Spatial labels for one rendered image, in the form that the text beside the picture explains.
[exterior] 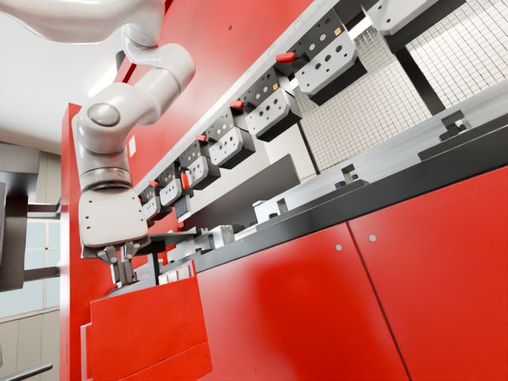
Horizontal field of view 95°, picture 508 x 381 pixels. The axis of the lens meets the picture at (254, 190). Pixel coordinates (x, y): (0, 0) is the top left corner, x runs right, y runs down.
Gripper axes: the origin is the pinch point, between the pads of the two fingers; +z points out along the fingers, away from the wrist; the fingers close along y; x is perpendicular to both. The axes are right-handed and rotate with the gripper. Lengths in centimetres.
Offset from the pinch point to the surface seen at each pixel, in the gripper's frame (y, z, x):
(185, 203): -36, -26, -43
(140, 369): 0.9, 13.8, 4.9
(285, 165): -91, -36, -27
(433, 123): -46, -7, 42
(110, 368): 4.2, 11.9, 4.9
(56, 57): -11, -261, -195
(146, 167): -32, -57, -68
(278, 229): -28.1, 0.9, 11.5
